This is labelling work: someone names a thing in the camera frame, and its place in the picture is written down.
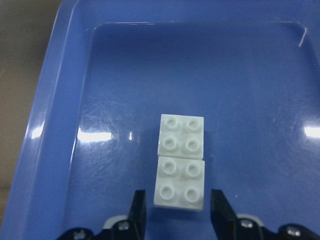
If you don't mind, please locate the white building block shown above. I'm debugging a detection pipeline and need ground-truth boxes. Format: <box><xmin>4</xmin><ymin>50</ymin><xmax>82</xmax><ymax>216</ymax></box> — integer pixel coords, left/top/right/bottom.
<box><xmin>157</xmin><ymin>114</ymin><xmax>204</xmax><ymax>160</ymax></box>
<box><xmin>153</xmin><ymin>156</ymin><xmax>205</xmax><ymax>211</ymax></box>

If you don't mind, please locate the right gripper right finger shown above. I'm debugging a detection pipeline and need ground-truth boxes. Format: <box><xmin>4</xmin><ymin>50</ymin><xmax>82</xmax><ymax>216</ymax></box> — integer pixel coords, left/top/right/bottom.
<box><xmin>210</xmin><ymin>189</ymin><xmax>237</xmax><ymax>240</ymax></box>

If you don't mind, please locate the blue plastic tray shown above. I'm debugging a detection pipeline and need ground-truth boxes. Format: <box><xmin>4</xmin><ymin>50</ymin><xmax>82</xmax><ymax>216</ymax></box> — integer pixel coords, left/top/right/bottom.
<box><xmin>0</xmin><ymin>0</ymin><xmax>320</xmax><ymax>240</ymax></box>

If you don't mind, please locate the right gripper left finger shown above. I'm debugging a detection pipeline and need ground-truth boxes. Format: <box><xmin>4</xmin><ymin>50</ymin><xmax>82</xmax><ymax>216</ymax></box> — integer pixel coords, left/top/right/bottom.
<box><xmin>128</xmin><ymin>190</ymin><xmax>147</xmax><ymax>240</ymax></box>

